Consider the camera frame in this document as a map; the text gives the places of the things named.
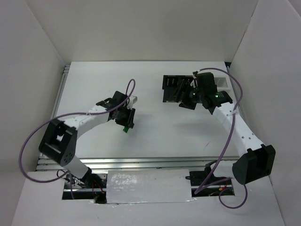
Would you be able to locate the green lego plate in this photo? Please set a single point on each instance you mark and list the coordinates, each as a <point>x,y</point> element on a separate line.
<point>126,129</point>

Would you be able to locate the black double bin container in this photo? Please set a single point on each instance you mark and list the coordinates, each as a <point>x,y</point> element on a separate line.
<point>170,83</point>

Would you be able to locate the white taped cover plate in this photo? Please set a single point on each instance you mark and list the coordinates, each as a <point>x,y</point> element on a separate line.
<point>148,186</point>

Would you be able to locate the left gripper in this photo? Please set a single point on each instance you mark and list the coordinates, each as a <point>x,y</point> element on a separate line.
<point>128,117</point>

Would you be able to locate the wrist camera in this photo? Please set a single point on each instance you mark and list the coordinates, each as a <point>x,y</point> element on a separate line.
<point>132,100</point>
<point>194,82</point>

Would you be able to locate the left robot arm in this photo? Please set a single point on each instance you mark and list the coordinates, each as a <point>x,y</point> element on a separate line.
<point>60,138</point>

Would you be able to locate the white double bin container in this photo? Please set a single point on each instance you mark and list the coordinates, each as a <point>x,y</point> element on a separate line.
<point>222,84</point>

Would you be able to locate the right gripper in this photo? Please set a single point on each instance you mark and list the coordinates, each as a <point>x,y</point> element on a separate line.
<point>186,95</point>

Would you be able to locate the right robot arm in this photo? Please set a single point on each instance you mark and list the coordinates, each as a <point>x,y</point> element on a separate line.
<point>255,158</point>

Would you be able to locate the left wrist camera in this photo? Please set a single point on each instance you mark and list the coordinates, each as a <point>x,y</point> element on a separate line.
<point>132,100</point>

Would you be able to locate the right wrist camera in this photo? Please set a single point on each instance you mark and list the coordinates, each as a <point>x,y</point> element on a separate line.
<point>194,82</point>

